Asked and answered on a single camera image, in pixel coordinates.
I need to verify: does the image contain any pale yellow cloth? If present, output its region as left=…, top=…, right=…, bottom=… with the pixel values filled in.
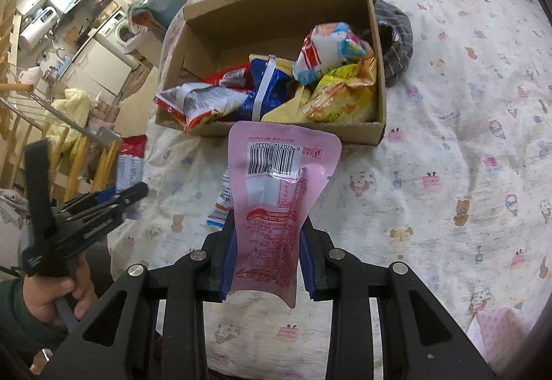
left=45, top=88, right=93, bottom=157

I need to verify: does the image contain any yellow snack bag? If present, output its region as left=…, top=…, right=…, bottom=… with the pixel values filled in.
left=304, top=57, right=378, bottom=122

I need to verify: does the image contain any white washing machine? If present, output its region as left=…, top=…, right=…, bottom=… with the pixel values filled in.
left=97, top=9, right=141, bottom=57

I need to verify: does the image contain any pink dotted cloth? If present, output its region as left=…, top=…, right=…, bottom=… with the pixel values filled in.
left=468, top=307, right=540, bottom=368

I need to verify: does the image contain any blue white snack bag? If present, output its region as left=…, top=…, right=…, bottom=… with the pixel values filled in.
left=239, top=54, right=298, bottom=122

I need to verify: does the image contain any wooden drying rack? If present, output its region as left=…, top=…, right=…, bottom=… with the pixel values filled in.
left=0, top=82, right=124, bottom=195

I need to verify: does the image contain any pink snack pouch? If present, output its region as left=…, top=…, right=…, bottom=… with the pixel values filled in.
left=227, top=120, right=343, bottom=309

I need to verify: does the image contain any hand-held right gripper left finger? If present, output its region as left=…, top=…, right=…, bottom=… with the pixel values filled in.
left=41, top=208, right=238, bottom=380

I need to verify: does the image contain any red snack packet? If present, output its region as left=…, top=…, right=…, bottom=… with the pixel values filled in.
left=207, top=64, right=252, bottom=88

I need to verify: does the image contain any silver snack bag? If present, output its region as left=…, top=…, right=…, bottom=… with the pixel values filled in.
left=156, top=82, right=251, bottom=135

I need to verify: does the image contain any person's left hand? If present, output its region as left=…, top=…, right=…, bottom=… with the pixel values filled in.
left=21, top=257, right=100, bottom=327

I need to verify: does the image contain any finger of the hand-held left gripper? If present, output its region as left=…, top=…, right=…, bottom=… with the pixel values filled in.
left=80, top=183, right=149, bottom=239
left=65, top=186, right=127, bottom=218

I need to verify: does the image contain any white paper sheet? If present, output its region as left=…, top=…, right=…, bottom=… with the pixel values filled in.
left=466, top=317, right=488, bottom=359

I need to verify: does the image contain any white cartoon snack packet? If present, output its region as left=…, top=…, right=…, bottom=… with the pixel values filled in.
left=292, top=22, right=375, bottom=85

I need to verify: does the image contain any grey striped garment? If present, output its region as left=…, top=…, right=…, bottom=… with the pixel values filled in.
left=371, top=0, right=415, bottom=88

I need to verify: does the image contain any white kitchen appliance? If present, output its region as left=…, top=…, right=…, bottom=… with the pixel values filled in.
left=19, top=5, right=59, bottom=53

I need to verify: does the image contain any printed bed sheet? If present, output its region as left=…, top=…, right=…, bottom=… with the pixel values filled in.
left=106, top=0, right=552, bottom=372

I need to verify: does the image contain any brown cardboard box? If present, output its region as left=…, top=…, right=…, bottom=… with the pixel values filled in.
left=155, top=0, right=386, bottom=146

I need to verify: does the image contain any small white blue packet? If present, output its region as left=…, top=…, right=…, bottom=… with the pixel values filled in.
left=203, top=167, right=236, bottom=230

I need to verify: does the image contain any red white snack bag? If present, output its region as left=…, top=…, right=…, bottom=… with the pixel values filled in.
left=116, top=135, right=148, bottom=219

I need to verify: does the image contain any person's left forearm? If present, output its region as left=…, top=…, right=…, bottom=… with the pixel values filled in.
left=0, top=277, right=70, bottom=366

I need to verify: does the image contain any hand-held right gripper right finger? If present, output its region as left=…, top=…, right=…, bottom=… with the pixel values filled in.
left=299, top=216, right=496, bottom=380

